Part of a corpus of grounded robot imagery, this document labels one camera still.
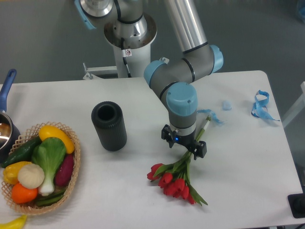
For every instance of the green bok choy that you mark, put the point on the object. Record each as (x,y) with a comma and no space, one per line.
(49,156)

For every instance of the metal bracket frame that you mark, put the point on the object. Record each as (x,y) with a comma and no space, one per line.
(92,73)

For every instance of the white garlic bulb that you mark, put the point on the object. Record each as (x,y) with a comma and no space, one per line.
(31,176)

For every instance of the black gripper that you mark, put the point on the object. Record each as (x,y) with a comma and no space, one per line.
(185,137)

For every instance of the blue ribbon scrap centre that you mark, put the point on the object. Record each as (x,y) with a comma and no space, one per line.
(211,114)

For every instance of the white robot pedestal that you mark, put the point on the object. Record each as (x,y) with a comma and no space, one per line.
(131,43)

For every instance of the yellow bell pepper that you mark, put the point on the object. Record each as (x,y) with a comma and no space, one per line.
(10,173)

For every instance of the blue object top corner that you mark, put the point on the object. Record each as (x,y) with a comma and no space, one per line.
(300,10)

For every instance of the purple sweet potato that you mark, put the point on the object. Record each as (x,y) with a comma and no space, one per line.
(65,171)

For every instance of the green bean pods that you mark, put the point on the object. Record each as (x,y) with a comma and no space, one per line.
(50,199)

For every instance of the white frame right edge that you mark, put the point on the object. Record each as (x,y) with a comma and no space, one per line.
(295,109)

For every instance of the black ribbed cylindrical vase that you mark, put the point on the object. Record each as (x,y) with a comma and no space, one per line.
(107,118)

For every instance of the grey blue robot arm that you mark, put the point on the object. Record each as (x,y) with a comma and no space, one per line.
(171,82)

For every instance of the blue handled saucepan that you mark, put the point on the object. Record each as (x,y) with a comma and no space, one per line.
(9,133)

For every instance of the woven wicker basket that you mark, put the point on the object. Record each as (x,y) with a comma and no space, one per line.
(30,208)

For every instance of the yellow banana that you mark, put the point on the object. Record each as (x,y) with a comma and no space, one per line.
(17,223)

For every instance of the dark green cucumber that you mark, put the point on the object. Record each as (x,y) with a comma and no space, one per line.
(22,153)

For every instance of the black device at edge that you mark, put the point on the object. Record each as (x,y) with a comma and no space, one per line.
(297,205)

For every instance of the blue ribbon right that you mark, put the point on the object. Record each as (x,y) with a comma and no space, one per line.
(259,109)

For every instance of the red tulip bouquet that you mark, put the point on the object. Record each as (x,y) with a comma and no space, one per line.
(174,179)

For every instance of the orange fruit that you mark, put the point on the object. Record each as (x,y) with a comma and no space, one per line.
(21,194)

